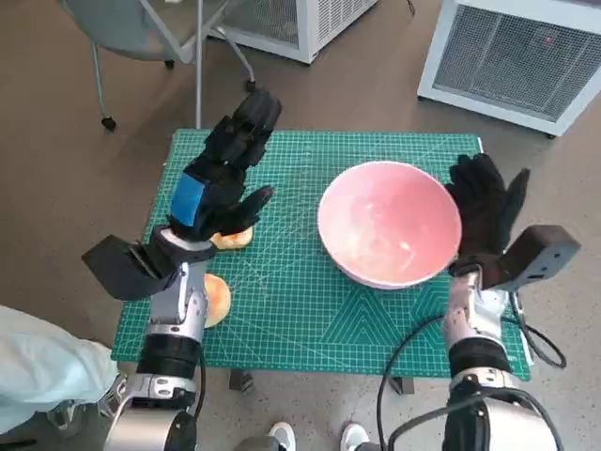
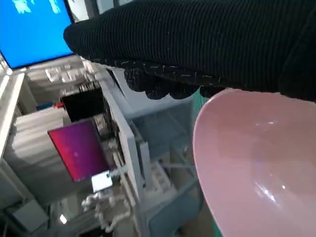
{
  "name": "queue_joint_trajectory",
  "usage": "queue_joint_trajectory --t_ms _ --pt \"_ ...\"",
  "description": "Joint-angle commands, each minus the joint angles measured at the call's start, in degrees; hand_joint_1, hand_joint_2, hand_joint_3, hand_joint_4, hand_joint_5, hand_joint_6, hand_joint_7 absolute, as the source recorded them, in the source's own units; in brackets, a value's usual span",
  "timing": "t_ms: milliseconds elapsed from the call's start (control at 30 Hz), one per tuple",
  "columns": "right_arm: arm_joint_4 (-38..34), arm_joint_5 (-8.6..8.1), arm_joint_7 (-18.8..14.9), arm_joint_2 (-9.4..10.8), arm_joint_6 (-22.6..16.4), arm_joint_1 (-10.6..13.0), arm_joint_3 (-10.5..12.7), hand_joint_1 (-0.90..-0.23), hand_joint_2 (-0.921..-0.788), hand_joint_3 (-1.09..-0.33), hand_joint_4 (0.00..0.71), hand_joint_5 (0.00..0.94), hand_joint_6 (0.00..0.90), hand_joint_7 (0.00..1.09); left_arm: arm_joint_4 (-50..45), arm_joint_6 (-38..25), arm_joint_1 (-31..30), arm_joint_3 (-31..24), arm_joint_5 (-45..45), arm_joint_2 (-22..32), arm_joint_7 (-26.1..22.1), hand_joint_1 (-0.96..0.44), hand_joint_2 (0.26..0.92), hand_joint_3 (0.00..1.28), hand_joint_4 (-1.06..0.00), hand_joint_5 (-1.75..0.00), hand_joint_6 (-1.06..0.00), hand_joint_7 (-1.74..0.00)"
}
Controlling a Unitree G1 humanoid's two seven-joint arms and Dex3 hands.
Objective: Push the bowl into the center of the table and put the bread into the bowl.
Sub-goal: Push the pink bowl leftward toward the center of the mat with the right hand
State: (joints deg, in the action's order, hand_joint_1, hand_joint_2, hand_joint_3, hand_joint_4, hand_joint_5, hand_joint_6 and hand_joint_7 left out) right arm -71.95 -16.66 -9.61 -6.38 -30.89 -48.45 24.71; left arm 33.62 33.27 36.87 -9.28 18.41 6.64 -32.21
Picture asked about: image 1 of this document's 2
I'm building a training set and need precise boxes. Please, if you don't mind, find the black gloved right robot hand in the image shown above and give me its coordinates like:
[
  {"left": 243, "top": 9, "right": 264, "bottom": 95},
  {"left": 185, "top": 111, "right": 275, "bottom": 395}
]
[{"left": 443, "top": 152, "right": 532, "bottom": 260}]

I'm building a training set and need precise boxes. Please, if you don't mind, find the black left robot hand blue tape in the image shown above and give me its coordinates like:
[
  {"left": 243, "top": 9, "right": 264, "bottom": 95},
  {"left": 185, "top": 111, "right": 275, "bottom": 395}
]
[{"left": 166, "top": 90, "right": 284, "bottom": 242}]

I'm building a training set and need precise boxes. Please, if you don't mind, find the twisted toy bread loaf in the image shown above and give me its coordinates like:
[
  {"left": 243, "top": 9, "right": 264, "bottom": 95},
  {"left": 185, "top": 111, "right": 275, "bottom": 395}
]
[{"left": 209, "top": 226, "right": 254, "bottom": 252}]

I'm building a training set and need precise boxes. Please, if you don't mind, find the pink bowl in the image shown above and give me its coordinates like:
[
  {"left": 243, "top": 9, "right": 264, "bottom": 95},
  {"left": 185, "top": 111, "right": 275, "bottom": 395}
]
[{"left": 317, "top": 161, "right": 464, "bottom": 290}]

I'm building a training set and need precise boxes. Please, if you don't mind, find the round toy bread bun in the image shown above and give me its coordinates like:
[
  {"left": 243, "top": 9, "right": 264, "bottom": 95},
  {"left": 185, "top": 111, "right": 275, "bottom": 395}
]
[{"left": 202, "top": 274, "right": 232, "bottom": 330}]

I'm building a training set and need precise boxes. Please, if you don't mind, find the white metal pole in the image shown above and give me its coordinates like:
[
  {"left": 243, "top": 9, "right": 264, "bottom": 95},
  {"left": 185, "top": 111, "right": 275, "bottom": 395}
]
[{"left": 194, "top": 0, "right": 206, "bottom": 131}]

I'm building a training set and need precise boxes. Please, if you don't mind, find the green cutting mat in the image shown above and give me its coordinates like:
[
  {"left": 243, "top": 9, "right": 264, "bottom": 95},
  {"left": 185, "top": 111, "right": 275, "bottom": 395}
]
[{"left": 111, "top": 130, "right": 533, "bottom": 381}]

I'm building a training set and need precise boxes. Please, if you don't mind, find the large white mesh cabinet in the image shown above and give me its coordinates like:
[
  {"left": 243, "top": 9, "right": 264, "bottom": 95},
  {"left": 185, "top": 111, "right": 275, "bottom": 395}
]
[{"left": 416, "top": 0, "right": 601, "bottom": 139}]

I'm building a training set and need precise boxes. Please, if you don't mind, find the grey office chair on casters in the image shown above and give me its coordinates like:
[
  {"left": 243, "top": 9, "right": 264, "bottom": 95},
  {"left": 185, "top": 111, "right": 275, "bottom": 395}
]
[{"left": 58, "top": 0, "right": 258, "bottom": 133}]

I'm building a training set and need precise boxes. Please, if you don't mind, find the white mesh cabinet with vents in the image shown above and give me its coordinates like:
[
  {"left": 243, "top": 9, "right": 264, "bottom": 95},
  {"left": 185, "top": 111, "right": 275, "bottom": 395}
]
[{"left": 206, "top": 0, "right": 380, "bottom": 66}]

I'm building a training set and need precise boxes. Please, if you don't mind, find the white shoe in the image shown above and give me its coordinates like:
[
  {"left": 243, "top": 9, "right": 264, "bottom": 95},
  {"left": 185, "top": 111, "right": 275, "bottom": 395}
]
[
  {"left": 269, "top": 421, "right": 297, "bottom": 451},
  {"left": 340, "top": 422, "right": 372, "bottom": 451}
]

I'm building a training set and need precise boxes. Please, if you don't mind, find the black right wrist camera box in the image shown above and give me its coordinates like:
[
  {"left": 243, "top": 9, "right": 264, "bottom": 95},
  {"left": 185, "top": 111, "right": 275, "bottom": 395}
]
[{"left": 483, "top": 225, "right": 582, "bottom": 291}]

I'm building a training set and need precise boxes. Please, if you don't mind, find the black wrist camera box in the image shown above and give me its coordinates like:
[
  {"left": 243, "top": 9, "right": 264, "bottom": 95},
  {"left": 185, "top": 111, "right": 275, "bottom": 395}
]
[
  {"left": 81, "top": 234, "right": 179, "bottom": 302},
  {"left": 483, "top": 225, "right": 582, "bottom": 291}
]

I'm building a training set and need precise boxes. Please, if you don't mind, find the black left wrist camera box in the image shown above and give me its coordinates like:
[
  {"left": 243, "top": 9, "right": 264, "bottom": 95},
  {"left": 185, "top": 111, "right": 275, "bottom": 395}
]
[{"left": 81, "top": 234, "right": 179, "bottom": 302}]

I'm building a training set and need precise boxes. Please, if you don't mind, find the black camera cable loop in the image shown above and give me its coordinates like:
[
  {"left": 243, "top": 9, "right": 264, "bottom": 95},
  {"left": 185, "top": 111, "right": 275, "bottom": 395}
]
[{"left": 513, "top": 288, "right": 568, "bottom": 368}]

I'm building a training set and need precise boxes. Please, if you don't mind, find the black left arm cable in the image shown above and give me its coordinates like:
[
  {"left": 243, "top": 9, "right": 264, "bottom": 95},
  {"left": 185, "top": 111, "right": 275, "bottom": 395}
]
[{"left": 187, "top": 350, "right": 208, "bottom": 419}]

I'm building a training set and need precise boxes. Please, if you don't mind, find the long black robot cable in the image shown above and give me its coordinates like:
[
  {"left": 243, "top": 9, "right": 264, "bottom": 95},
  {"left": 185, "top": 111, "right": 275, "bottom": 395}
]
[{"left": 377, "top": 315, "right": 446, "bottom": 451}]

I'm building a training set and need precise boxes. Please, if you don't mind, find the black arched robot cable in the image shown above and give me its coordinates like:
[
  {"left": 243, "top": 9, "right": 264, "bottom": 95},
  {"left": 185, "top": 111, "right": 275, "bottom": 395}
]
[{"left": 387, "top": 382, "right": 567, "bottom": 451}]

